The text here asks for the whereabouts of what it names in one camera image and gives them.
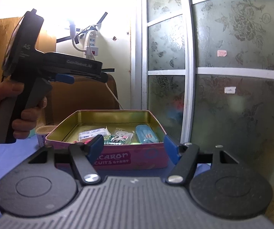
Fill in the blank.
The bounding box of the peanut can with lid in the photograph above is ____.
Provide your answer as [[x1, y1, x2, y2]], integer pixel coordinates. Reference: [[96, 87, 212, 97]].
[[35, 125, 56, 147]]

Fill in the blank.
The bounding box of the blue plastic case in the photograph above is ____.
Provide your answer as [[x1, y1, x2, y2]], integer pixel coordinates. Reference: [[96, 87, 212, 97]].
[[135, 125, 159, 144]]

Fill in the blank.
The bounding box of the blue patterned tablecloth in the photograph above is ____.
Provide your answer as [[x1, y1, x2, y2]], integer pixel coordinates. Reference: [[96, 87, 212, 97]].
[[0, 135, 211, 222]]

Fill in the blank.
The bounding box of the smiley bag of cotton pads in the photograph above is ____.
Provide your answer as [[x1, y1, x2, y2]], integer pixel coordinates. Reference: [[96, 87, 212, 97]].
[[113, 128, 134, 141]]

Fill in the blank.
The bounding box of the pink biscuit tin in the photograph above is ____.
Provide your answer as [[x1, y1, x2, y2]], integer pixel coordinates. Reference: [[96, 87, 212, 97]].
[[46, 110, 168, 170]]

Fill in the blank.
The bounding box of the green patterned pocket tissue pack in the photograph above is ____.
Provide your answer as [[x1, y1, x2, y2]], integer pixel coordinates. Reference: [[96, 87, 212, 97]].
[[104, 135, 131, 145]]

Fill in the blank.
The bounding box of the frosted glass sliding door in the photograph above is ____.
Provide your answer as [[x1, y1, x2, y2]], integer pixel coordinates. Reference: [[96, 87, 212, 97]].
[[129, 0, 274, 227]]

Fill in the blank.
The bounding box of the white wet wipes pack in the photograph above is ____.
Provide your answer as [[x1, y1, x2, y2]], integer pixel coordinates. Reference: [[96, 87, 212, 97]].
[[78, 127, 111, 142]]

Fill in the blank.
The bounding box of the person's left hand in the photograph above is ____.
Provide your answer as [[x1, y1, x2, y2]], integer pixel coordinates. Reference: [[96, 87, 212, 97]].
[[0, 80, 47, 139]]

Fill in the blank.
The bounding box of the brown chair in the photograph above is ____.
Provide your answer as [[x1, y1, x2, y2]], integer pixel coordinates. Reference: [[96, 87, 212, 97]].
[[36, 74, 120, 128]]

